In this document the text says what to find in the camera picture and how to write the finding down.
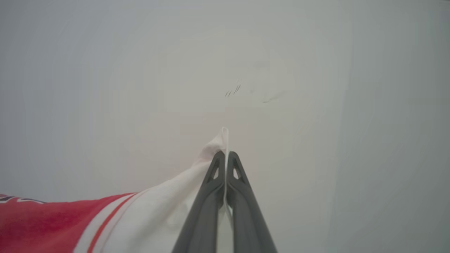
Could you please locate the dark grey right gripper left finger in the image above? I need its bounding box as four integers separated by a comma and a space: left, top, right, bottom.
172, 151, 226, 253

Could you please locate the red and white shirt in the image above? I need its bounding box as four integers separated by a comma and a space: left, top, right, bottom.
0, 126, 234, 253

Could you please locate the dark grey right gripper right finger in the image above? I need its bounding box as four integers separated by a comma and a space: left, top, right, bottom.
226, 151, 278, 253

